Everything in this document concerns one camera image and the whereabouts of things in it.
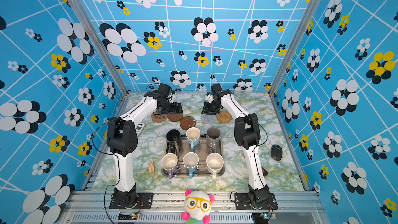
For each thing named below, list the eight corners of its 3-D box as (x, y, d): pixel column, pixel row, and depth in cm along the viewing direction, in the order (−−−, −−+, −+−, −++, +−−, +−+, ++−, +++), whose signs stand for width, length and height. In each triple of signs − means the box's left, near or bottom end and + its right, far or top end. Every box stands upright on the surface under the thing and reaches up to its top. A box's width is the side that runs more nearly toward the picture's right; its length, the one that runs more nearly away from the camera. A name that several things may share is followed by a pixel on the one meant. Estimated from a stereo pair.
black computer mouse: (271, 158, 89) (272, 157, 87) (271, 145, 94) (272, 143, 92) (280, 161, 88) (282, 159, 86) (280, 147, 93) (282, 145, 91)
